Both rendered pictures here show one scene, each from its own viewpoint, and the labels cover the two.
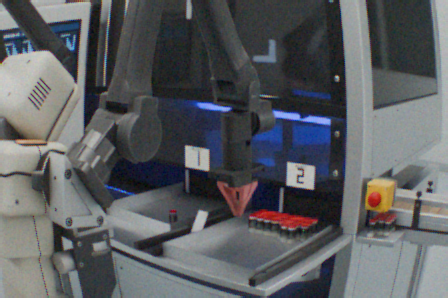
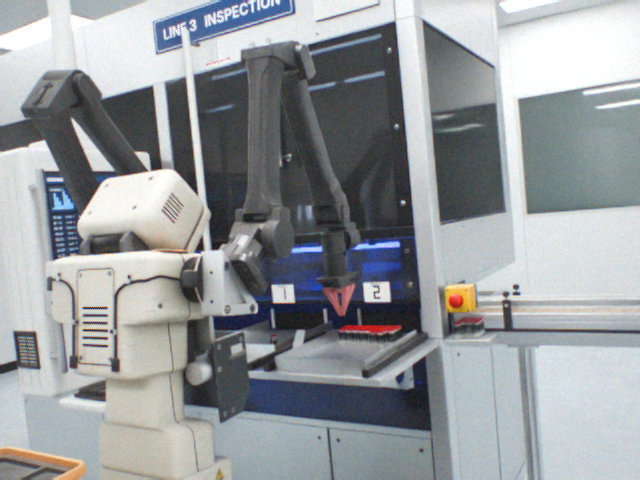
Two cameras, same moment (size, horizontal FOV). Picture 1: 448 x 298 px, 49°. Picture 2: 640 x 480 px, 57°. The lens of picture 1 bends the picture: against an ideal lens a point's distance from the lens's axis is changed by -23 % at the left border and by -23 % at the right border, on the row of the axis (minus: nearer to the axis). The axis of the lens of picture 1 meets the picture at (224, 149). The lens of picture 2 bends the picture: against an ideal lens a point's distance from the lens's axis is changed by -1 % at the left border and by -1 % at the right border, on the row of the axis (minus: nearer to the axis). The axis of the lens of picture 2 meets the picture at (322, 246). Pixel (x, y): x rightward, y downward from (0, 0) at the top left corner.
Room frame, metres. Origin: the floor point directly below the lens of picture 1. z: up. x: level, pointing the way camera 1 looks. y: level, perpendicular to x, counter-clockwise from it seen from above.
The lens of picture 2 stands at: (-0.25, 0.20, 1.28)
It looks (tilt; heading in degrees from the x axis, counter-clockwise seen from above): 3 degrees down; 352
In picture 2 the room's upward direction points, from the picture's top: 5 degrees counter-clockwise
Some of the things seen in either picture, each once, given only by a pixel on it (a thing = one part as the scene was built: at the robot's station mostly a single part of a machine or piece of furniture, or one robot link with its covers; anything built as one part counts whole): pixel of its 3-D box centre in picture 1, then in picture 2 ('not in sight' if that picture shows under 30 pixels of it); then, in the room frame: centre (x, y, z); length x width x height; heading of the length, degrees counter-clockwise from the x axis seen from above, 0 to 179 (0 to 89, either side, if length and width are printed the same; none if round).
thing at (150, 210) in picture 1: (176, 206); (271, 336); (1.65, 0.13, 0.90); 0.34 x 0.26 x 0.04; 142
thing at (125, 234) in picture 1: (208, 234); (306, 352); (1.49, 0.04, 0.87); 0.70 x 0.48 x 0.02; 52
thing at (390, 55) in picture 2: (334, 35); (399, 162); (1.45, -0.28, 1.40); 0.04 x 0.01 x 0.80; 52
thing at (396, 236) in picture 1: (384, 234); (474, 337); (1.40, -0.44, 0.87); 0.14 x 0.13 x 0.02; 142
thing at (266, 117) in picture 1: (246, 106); (338, 227); (1.22, -0.04, 1.23); 0.11 x 0.09 x 0.12; 144
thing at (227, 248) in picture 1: (252, 243); (349, 348); (1.35, -0.07, 0.90); 0.34 x 0.26 x 0.04; 142
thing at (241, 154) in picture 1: (236, 158); (336, 267); (1.18, -0.02, 1.14); 0.10 x 0.07 x 0.07; 142
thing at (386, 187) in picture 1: (381, 194); (461, 297); (1.38, -0.41, 1.00); 0.08 x 0.07 x 0.07; 142
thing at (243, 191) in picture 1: (241, 192); (341, 295); (1.19, -0.03, 1.07); 0.07 x 0.07 x 0.09; 52
